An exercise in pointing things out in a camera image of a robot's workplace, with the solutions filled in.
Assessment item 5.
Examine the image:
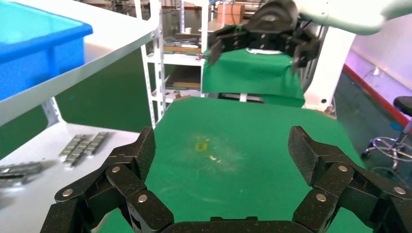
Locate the white background shelving unit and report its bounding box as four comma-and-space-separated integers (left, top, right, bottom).
161, 0, 213, 98

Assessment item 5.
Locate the white shelf board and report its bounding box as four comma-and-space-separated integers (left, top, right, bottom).
0, 0, 161, 128
0, 121, 142, 233

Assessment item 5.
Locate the green table cloth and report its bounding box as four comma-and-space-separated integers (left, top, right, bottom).
93, 96, 374, 233

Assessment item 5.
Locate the white upper shelf board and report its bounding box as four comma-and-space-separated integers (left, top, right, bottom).
0, 0, 161, 128

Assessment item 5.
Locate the green draped cloth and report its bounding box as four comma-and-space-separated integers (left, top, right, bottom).
201, 47, 307, 108

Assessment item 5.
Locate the notched metal strip part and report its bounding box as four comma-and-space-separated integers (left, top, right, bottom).
64, 137, 98, 168
59, 134, 86, 159
84, 131, 111, 156
0, 175, 34, 188
0, 162, 43, 177

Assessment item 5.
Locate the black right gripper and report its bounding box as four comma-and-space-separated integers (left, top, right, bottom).
207, 0, 323, 75

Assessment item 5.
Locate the white perforated shelf post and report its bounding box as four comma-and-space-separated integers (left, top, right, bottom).
41, 97, 67, 128
133, 0, 166, 129

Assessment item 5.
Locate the blue plastic bin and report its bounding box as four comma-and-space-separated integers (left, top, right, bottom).
0, 0, 94, 102

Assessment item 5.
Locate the brown cardboard box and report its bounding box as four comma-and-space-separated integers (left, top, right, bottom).
217, 3, 246, 26

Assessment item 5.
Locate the white upright column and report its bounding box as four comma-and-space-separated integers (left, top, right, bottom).
304, 25, 356, 112

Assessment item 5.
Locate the white lower shelf board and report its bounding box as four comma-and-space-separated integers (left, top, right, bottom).
0, 121, 142, 233

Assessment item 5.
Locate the black stool chrome base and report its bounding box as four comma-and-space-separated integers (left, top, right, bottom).
360, 96, 412, 171

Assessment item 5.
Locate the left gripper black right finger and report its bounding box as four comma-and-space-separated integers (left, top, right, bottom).
287, 125, 412, 233

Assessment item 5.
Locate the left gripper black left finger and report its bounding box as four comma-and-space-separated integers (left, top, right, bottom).
40, 126, 175, 233

